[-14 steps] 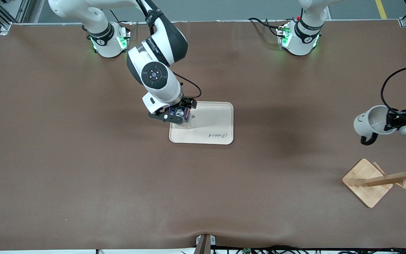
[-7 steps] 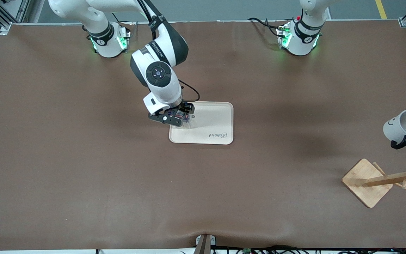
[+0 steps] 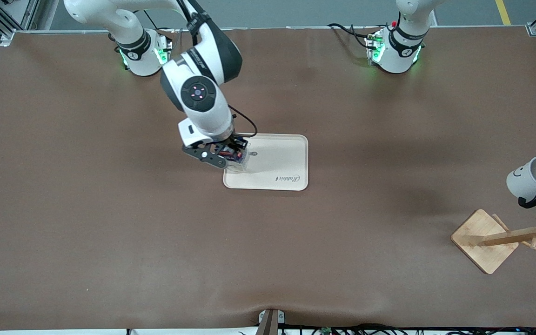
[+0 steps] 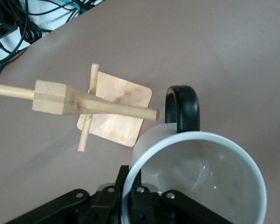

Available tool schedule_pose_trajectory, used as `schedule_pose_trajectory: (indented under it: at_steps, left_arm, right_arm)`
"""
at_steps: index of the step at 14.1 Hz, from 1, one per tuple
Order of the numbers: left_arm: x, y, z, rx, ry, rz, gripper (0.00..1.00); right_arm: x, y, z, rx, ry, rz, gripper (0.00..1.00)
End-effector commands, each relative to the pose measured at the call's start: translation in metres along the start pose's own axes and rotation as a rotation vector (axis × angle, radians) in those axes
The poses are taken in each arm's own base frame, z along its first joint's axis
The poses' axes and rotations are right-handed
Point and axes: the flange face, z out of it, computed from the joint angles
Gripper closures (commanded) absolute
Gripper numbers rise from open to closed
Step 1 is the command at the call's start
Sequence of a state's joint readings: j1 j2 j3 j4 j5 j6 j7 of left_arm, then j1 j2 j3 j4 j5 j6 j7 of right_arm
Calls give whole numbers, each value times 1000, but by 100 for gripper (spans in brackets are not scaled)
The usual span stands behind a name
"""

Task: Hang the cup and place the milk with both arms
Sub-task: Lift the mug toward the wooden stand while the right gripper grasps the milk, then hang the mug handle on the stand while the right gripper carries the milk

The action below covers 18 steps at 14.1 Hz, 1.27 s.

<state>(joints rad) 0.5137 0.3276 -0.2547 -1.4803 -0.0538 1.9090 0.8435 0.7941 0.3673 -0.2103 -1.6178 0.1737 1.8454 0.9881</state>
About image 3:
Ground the blue milk carton green cap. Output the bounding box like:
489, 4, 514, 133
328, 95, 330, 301
224, 140, 253, 172

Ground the white cup black handle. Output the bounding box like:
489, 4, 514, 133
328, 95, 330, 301
506, 155, 536, 209

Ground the wooden cup rack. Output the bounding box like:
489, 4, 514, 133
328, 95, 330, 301
450, 200, 536, 275

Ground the beige plastic tray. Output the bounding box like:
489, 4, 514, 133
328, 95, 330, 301
222, 134, 309, 192

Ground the brown table cover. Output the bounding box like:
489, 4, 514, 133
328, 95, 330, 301
0, 27, 536, 332

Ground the metal table clamp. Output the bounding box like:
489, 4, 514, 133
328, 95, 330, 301
258, 308, 286, 335

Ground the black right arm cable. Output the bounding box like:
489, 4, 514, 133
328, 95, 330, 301
228, 104, 259, 139

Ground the black left base cable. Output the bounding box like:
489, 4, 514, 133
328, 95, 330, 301
328, 22, 380, 51

